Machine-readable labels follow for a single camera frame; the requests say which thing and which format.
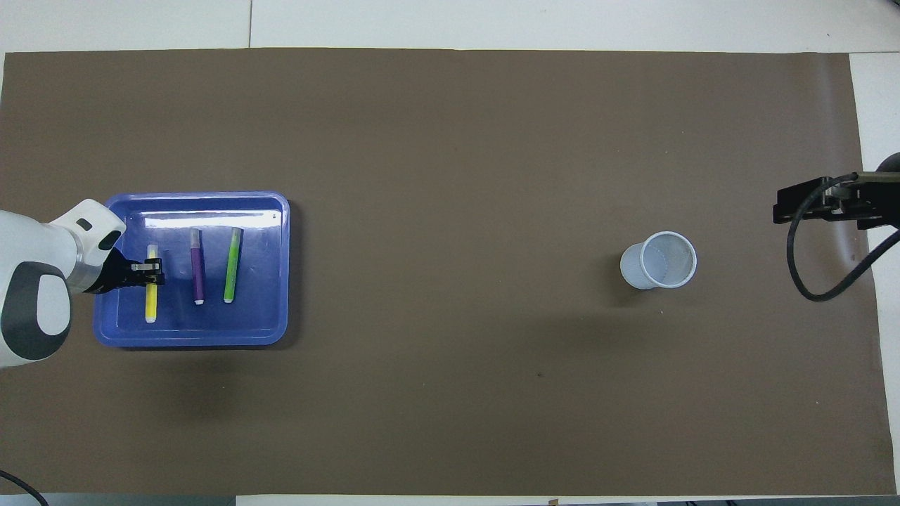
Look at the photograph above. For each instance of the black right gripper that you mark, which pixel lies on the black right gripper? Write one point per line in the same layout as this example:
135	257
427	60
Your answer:
872	200

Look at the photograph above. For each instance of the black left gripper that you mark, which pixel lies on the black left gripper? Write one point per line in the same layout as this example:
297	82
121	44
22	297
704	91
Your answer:
116	274

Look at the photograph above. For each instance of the yellow pen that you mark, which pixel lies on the yellow pen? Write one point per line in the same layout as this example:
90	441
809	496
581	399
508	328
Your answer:
151	302

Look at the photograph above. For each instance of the purple pen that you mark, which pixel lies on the purple pen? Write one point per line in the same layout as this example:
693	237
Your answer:
197	274

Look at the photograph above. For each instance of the green pen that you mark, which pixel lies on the green pen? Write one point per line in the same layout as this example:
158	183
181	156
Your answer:
232	270

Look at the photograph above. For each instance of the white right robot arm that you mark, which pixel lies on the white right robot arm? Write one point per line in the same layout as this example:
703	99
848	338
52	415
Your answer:
891	163

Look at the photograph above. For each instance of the blue plastic tray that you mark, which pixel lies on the blue plastic tray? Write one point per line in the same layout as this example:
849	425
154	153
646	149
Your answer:
260	323

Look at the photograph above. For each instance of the clear plastic cup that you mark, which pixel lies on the clear plastic cup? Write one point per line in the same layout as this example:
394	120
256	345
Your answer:
636	270

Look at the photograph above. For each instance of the brown table mat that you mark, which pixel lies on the brown table mat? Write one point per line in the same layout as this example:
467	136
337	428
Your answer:
450	393

